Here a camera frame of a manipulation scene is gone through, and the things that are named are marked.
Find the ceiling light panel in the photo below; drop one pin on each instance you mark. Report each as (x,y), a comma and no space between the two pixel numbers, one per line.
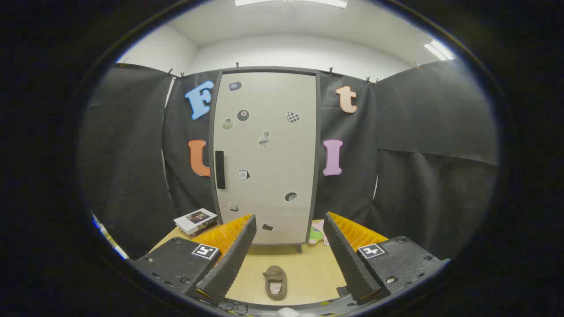
(438,49)
(308,2)

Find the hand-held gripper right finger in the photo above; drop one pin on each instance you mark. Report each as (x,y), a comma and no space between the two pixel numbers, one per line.
(346,259)

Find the brown fuzzy shoe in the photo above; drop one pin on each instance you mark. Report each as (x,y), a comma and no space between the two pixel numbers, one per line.
(282,281)

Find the white book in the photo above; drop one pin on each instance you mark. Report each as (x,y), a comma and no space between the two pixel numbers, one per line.
(194,220)

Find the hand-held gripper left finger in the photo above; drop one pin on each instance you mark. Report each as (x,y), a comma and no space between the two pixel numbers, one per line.
(233,259)

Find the dark grey shoe cabinet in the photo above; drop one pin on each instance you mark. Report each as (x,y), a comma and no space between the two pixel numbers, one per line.
(317,154)

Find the black backdrop cloth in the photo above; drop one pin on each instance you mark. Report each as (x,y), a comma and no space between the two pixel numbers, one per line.
(418,132)

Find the green and pink plush toy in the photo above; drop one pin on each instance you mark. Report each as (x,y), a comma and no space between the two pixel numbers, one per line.
(315,235)

